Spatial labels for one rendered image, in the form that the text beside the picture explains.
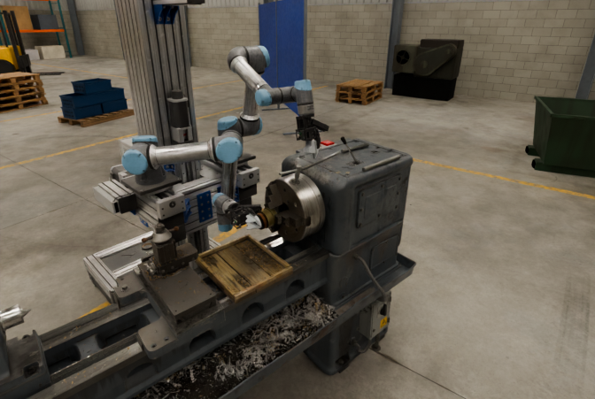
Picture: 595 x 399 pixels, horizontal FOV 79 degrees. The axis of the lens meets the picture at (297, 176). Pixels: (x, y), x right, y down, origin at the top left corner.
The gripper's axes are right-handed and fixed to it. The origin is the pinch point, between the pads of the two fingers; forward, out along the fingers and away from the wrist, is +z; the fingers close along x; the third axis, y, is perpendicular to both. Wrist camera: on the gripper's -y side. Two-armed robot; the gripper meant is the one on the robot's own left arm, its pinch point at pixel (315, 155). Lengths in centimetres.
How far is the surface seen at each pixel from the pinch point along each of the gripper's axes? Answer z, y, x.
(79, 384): 48, 113, 5
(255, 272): 44, 41, -2
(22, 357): 38, 124, -7
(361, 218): 34.9, -14.7, 12.0
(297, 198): 15.2, 18.2, 5.7
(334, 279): 63, 2, 5
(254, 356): 76, 53, 5
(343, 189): 14.6, 0.9, 17.0
